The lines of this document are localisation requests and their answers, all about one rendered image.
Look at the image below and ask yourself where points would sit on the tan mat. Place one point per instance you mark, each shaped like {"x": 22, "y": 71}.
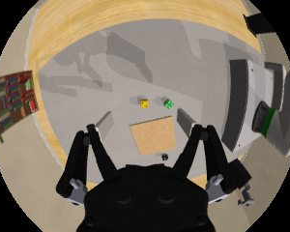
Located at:
{"x": 154, "y": 136}

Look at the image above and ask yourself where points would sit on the yellow die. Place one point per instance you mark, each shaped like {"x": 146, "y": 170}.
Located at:
{"x": 144, "y": 103}

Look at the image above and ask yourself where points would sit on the green die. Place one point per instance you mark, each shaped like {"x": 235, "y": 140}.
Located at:
{"x": 168, "y": 103}

